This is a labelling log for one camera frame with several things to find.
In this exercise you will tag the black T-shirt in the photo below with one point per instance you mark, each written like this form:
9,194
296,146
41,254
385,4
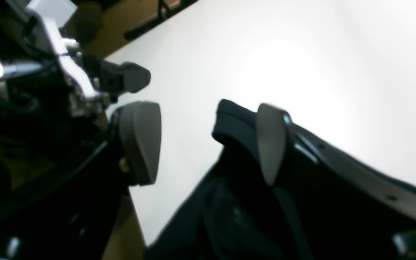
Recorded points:
234,215

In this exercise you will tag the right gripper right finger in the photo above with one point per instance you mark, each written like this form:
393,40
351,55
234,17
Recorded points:
282,144

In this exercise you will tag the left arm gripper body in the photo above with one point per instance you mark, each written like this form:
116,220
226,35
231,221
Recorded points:
42,63

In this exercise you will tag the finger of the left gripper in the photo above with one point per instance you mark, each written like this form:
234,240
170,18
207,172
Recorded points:
125,77

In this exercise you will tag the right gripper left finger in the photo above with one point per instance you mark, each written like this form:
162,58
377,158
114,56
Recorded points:
138,127

